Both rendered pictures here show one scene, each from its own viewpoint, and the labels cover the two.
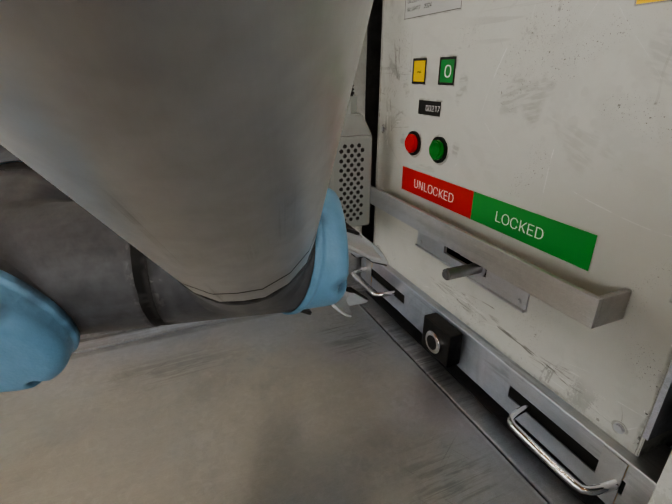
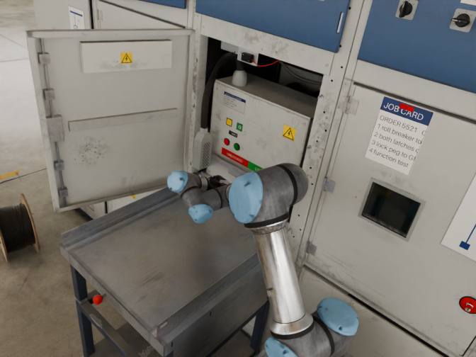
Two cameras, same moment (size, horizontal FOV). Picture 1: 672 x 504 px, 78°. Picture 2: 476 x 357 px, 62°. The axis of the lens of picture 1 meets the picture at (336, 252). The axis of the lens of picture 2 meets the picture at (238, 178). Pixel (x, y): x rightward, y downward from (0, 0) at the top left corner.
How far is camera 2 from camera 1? 1.21 m
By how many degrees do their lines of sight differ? 27
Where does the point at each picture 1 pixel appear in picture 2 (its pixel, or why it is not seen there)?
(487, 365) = not seen: hidden behind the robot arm
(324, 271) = not seen: hidden behind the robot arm
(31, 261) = (209, 203)
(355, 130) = (207, 138)
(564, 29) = (270, 133)
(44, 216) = (207, 196)
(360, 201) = (207, 159)
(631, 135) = (282, 159)
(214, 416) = (184, 234)
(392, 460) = (236, 234)
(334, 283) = not seen: hidden behind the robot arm
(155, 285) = (223, 203)
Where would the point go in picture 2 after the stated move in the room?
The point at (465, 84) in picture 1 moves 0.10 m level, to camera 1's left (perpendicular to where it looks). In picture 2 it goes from (245, 132) to (224, 134)
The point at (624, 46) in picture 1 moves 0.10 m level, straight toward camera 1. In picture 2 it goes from (280, 142) to (280, 154)
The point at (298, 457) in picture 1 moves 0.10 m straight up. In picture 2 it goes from (213, 239) to (215, 219)
